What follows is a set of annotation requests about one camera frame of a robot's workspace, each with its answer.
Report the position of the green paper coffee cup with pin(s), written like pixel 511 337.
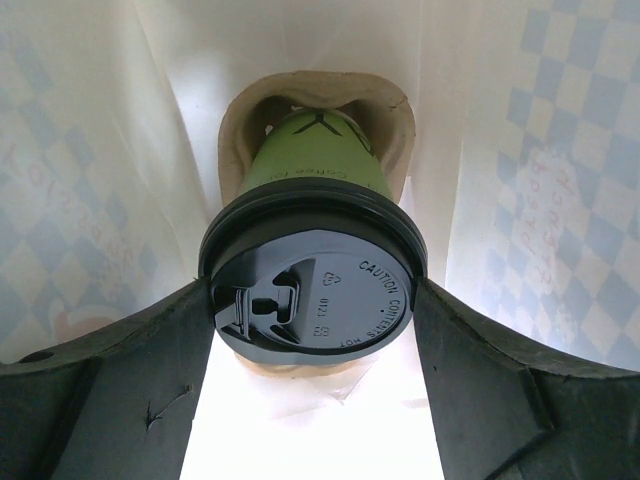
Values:
pixel 317 143

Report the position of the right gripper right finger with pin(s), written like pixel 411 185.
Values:
pixel 505 406

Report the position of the brown pulp cup carrier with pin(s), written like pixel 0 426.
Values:
pixel 379 107

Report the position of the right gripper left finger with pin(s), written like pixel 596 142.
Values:
pixel 117 403

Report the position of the black coffee cup lid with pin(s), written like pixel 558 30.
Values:
pixel 311 275

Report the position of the paper takeout bag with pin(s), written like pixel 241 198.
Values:
pixel 523 183

